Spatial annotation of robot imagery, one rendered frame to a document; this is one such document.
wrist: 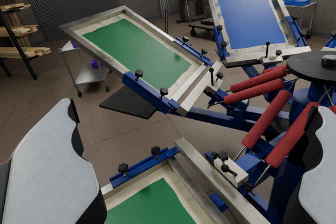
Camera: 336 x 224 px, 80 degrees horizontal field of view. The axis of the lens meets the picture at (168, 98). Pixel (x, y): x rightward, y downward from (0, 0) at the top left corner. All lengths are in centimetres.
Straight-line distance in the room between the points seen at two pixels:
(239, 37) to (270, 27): 26
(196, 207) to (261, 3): 169
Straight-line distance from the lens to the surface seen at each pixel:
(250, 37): 177
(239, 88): 122
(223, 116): 131
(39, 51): 552
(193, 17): 807
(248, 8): 199
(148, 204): 93
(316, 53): 119
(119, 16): 164
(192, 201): 91
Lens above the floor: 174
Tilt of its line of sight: 32 degrees down
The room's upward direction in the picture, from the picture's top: 9 degrees counter-clockwise
